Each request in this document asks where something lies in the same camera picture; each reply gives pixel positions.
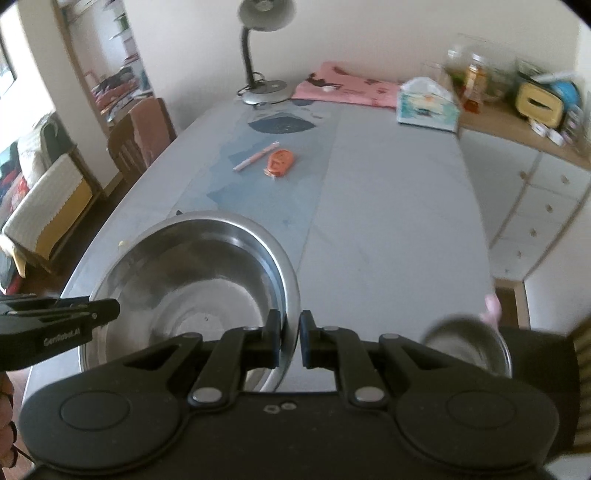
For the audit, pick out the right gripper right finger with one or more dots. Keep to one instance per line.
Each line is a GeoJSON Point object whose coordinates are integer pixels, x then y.
{"type": "Point", "coordinates": [341, 351]}

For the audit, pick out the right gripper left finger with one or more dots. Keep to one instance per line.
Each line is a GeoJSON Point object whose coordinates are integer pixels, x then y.
{"type": "Point", "coordinates": [239, 351]}

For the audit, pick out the stainless steel bowl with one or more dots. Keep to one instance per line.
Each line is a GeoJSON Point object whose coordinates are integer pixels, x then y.
{"type": "Point", "coordinates": [206, 273]}

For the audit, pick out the pink pot with steel liner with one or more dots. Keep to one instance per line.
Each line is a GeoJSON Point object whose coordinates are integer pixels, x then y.
{"type": "Point", "coordinates": [475, 340]}

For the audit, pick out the person's left hand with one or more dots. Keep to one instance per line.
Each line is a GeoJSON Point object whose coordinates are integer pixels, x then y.
{"type": "Point", "coordinates": [8, 432]}

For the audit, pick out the armchair with cream cover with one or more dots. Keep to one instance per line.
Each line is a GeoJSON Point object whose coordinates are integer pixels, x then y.
{"type": "Point", "coordinates": [46, 190]}

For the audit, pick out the orange small gadget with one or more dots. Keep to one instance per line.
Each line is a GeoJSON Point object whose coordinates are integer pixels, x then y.
{"type": "Point", "coordinates": [279, 162]}

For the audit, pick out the pink white pen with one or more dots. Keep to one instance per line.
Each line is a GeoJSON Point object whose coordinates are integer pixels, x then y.
{"type": "Point", "coordinates": [255, 157]}

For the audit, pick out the wooden chair with pink cloth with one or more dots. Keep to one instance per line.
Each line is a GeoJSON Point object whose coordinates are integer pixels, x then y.
{"type": "Point", "coordinates": [140, 137]}

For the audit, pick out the dark wooden chair right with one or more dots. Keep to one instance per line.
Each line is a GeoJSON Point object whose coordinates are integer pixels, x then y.
{"type": "Point", "coordinates": [559, 366]}

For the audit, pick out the white wooden drawer cabinet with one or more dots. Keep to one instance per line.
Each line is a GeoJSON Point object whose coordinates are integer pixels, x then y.
{"type": "Point", "coordinates": [529, 190]}

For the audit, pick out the tissue box on table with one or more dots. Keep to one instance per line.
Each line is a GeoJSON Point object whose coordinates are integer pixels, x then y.
{"type": "Point", "coordinates": [423, 102]}

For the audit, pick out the pink folded cloth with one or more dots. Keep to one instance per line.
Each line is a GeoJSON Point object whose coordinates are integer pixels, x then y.
{"type": "Point", "coordinates": [333, 84]}

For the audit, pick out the amber bottle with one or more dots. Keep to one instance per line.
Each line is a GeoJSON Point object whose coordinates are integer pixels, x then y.
{"type": "Point", "coordinates": [475, 86]}

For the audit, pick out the glass fish bowl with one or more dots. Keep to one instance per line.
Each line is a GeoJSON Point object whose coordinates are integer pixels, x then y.
{"type": "Point", "coordinates": [500, 64]}

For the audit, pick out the yellow tissue holder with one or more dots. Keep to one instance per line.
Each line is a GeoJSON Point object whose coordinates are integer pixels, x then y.
{"type": "Point", "coordinates": [539, 104]}

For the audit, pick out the grey desk lamp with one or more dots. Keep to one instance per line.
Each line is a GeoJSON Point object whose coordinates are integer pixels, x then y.
{"type": "Point", "coordinates": [261, 55]}

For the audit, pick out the blue globe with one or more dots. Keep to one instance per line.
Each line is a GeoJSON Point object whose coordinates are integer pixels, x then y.
{"type": "Point", "coordinates": [567, 92]}

